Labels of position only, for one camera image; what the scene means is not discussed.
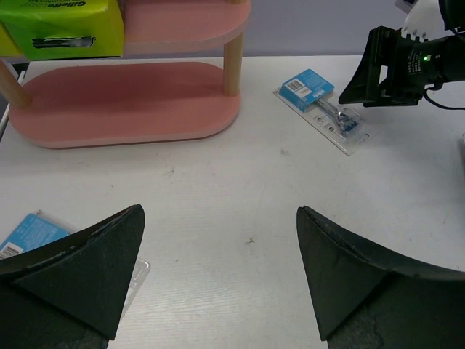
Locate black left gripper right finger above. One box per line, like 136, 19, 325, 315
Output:
296, 206, 464, 348

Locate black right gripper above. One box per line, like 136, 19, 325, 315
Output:
339, 26, 442, 108

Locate pink three-tier shelf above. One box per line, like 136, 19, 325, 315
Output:
1, 1, 251, 148

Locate black green razor box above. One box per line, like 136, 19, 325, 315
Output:
1, 0, 124, 61

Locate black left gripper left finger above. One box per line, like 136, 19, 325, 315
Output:
1, 204, 145, 348

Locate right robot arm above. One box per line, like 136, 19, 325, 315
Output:
339, 0, 464, 108

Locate clear blister razor pack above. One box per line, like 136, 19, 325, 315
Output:
273, 69, 379, 156
1, 210, 150, 318

